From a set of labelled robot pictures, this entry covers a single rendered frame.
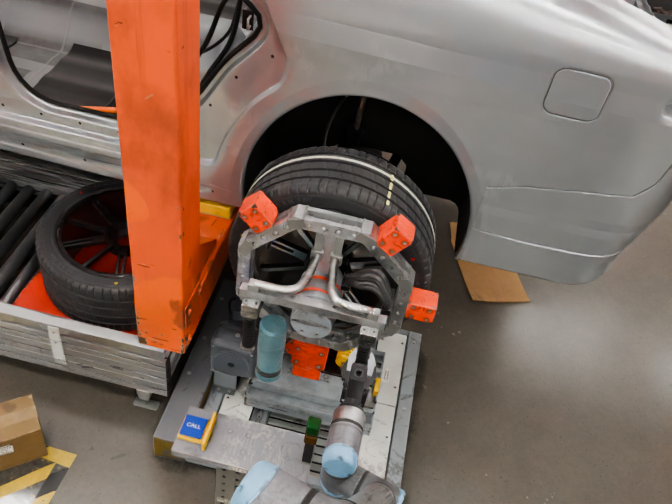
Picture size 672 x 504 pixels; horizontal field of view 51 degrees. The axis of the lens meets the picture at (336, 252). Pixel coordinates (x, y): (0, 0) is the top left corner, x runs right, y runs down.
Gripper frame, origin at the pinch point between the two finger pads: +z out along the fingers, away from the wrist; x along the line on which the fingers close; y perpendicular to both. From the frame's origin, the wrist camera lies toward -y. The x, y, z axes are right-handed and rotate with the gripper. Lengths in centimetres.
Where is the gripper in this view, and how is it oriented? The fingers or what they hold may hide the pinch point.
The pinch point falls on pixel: (363, 352)
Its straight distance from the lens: 206.6
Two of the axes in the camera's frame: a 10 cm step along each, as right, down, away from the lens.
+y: -1.4, 7.1, 6.9
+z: 1.9, -6.6, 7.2
